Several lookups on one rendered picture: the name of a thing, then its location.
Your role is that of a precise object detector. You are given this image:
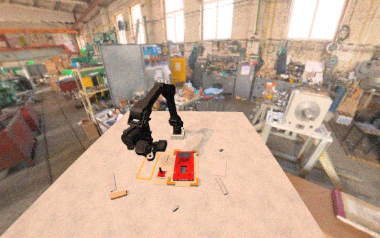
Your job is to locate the black and beige wheel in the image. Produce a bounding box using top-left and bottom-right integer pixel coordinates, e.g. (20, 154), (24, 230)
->
(146, 153), (155, 161)

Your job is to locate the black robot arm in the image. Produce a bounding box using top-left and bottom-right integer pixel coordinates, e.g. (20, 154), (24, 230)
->
(121, 82), (183, 156)

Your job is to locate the orange flat bar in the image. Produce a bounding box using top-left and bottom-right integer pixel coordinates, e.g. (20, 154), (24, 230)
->
(110, 190), (127, 200)

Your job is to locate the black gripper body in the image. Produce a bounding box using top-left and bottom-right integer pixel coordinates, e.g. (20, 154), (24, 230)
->
(127, 132), (167, 152)

